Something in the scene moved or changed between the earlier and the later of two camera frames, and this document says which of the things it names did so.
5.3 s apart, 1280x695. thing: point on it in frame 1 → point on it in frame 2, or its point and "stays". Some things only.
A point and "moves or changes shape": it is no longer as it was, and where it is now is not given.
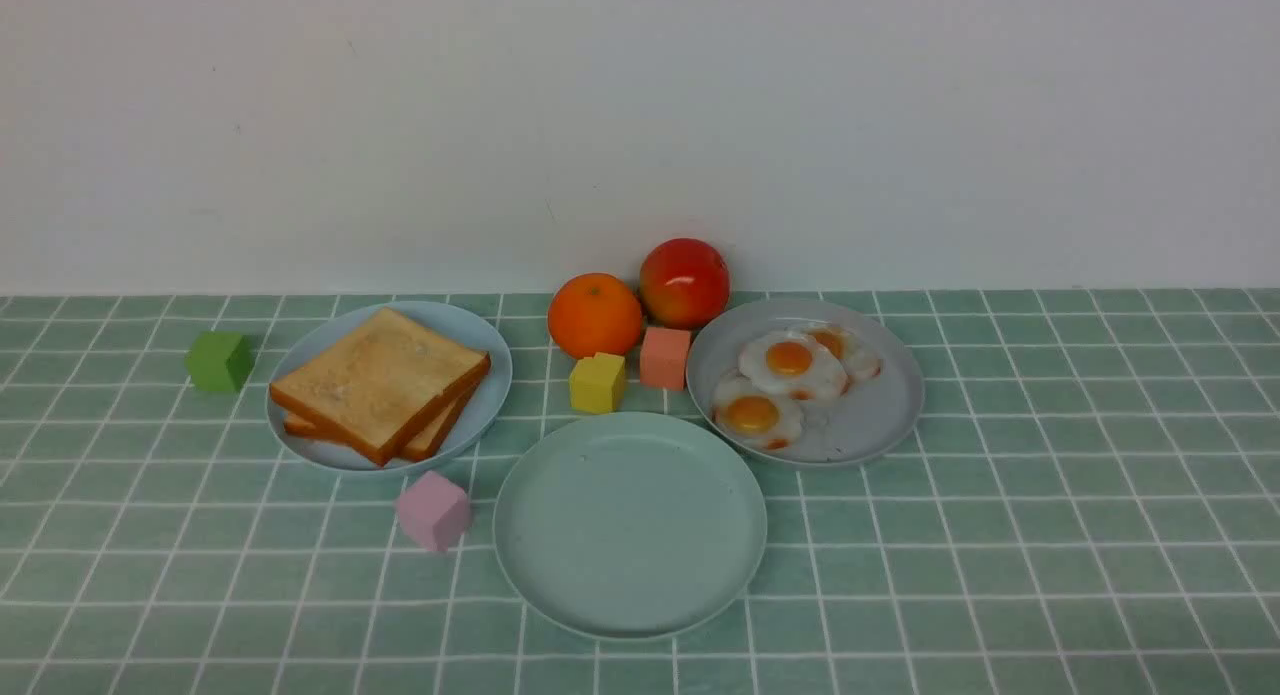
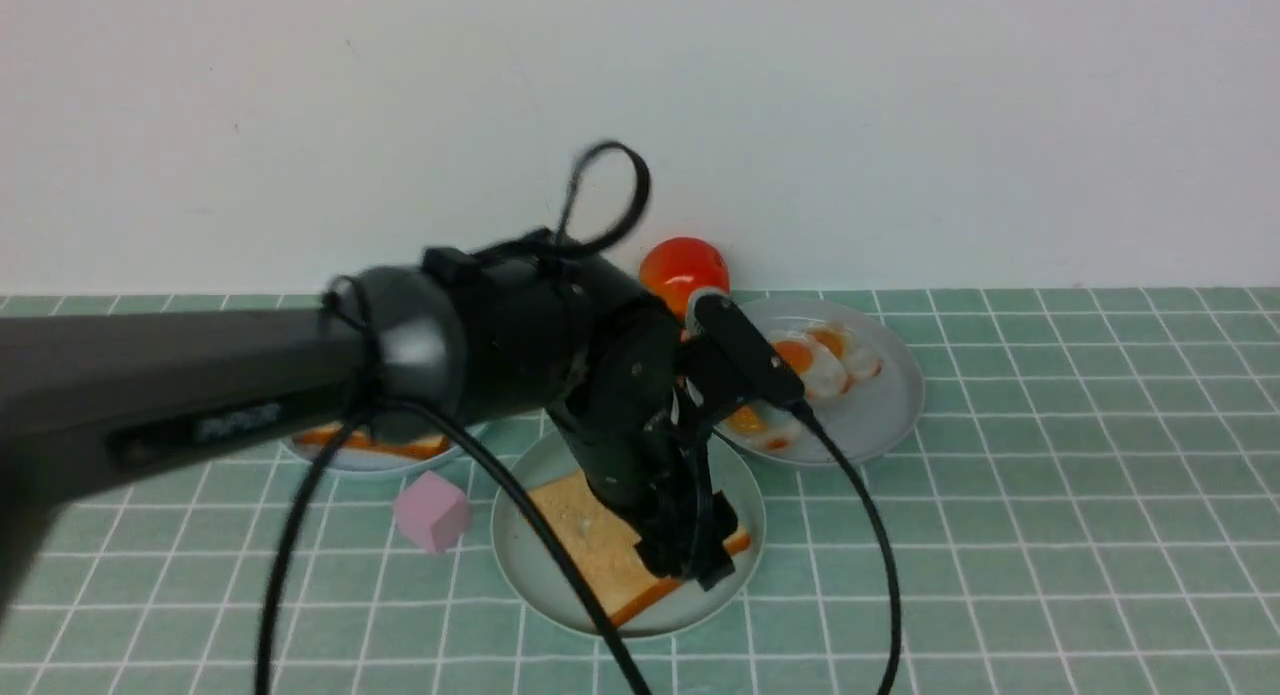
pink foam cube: [433, 511] stays
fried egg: [795, 364] stays
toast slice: [370, 386] moves or changes shape
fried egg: [858, 363] stays
